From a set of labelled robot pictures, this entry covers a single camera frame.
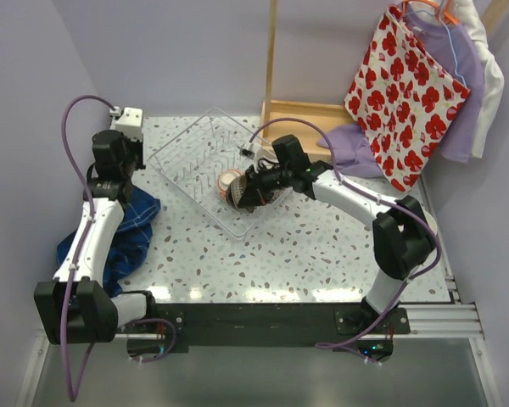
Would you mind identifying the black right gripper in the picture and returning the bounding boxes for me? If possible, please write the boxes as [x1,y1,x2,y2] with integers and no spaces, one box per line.
[239,162,293,208]

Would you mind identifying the dark brown glazed bowl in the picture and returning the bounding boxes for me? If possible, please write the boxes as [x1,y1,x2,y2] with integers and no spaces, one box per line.
[226,176,246,209]

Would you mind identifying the brown lattice pattern bowl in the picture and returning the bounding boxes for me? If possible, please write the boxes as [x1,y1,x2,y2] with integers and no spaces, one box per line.
[259,166,290,204]

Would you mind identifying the orange floral pattern bowl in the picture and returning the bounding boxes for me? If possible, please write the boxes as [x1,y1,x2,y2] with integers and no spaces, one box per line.
[216,169,243,201]

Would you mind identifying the white wire dish rack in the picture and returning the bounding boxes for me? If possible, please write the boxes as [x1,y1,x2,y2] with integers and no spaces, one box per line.
[143,108,291,240]

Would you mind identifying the plain white bowl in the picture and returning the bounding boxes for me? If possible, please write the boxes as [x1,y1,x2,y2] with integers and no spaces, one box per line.
[422,208,438,235]

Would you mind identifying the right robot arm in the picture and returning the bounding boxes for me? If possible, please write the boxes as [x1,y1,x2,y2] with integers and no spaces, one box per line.
[226,135,436,333]

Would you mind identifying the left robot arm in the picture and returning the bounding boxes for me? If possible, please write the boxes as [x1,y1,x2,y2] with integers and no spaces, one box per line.
[34,130,159,345]

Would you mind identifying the wooden clothes stand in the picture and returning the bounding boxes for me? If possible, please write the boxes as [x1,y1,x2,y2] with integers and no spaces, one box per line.
[257,1,353,162]

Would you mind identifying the blue plaid cloth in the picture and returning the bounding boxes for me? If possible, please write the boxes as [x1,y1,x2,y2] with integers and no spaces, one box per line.
[55,186,162,298]

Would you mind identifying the purple t-shirt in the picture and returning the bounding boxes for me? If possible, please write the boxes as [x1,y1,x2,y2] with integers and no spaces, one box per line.
[317,8,486,177]

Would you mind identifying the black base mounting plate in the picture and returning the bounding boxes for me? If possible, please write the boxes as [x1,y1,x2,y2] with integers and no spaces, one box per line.
[120,303,411,358]

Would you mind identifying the red poppy print tote bag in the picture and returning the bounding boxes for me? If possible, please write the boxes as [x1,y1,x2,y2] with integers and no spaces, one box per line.
[344,4,472,186]

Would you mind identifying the blue clothes hanger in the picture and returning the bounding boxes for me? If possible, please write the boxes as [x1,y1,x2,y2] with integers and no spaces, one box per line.
[436,1,467,86]

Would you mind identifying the orange clothes hanger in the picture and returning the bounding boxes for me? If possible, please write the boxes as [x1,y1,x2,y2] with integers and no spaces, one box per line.
[401,0,459,25]

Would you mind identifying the white garment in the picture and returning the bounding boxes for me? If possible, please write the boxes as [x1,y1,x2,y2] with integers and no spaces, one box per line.
[453,0,505,159]

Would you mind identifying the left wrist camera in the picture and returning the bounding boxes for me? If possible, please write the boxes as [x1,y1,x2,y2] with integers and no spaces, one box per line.
[114,108,143,142]

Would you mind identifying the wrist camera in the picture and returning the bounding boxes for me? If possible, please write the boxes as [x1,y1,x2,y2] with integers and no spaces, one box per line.
[114,108,143,142]
[239,142,275,161]

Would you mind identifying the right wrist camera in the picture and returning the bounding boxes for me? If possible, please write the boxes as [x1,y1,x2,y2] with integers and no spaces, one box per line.
[239,142,275,161]

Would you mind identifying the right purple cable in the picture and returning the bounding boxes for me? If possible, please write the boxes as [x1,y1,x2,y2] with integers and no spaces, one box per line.
[248,117,445,356]

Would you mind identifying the purple cable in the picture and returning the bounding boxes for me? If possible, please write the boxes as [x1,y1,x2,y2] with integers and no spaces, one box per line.
[248,117,445,356]
[59,95,179,403]

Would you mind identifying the aluminium rail frame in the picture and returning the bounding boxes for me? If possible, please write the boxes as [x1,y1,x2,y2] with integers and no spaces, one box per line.
[14,298,504,407]

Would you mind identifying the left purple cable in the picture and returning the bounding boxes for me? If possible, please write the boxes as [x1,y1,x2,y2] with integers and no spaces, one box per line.
[59,95,179,403]

